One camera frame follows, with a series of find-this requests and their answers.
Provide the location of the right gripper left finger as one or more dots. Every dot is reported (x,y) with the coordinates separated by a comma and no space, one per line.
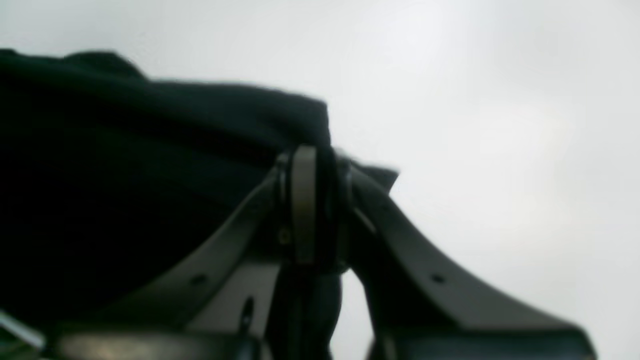
(215,304)

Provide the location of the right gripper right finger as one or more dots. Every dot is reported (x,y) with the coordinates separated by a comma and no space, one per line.
(422,304)

